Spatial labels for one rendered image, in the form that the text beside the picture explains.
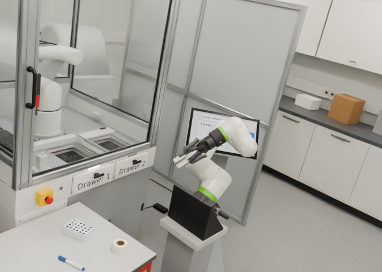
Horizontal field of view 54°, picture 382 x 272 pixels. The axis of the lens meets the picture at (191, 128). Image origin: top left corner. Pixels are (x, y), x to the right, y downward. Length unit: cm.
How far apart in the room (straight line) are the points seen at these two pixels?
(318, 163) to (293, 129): 49
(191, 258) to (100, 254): 53
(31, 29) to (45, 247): 97
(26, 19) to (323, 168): 369
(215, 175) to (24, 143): 99
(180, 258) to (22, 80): 125
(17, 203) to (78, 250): 37
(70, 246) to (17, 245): 23
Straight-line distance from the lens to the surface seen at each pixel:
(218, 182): 209
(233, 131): 198
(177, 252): 220
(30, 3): 169
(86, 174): 216
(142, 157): 247
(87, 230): 195
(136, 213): 275
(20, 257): 186
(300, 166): 470
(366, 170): 445
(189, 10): 383
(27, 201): 202
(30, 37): 171
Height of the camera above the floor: 195
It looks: 19 degrees down
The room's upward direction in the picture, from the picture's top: 12 degrees clockwise
